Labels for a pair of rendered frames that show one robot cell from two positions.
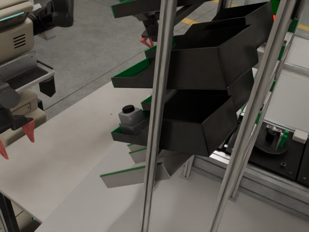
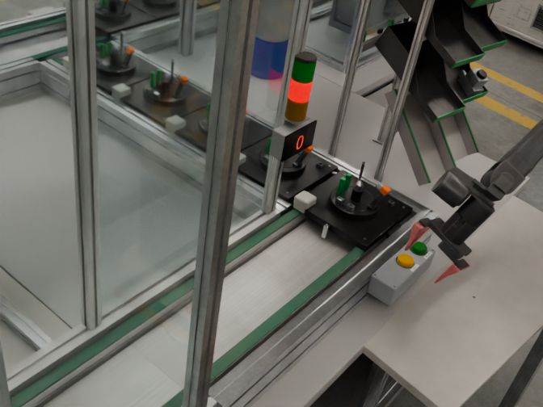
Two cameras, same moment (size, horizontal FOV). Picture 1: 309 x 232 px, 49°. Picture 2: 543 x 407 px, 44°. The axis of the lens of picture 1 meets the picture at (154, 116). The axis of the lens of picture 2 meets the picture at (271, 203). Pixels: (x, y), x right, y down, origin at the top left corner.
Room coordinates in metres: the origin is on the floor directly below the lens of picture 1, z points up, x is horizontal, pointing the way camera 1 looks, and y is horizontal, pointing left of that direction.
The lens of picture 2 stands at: (2.50, -0.16, 2.03)
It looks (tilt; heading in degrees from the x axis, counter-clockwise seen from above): 37 degrees down; 189
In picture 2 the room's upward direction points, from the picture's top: 10 degrees clockwise
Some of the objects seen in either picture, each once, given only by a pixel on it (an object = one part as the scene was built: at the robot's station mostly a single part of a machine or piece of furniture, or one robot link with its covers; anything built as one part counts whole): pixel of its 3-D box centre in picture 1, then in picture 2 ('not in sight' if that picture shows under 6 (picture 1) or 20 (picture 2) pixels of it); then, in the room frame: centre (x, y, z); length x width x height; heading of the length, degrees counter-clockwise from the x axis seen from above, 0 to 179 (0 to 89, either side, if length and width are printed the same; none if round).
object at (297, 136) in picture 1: (271, 135); (284, 151); (0.91, -0.42, 1.01); 0.24 x 0.24 x 0.13; 66
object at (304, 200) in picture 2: (233, 114); (304, 202); (1.06, -0.31, 0.97); 0.05 x 0.05 x 0.04; 66
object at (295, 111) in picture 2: not in sight; (296, 107); (1.14, -0.37, 1.28); 0.05 x 0.05 x 0.05
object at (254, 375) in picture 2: not in sight; (338, 299); (1.33, -0.16, 0.91); 0.89 x 0.06 x 0.11; 156
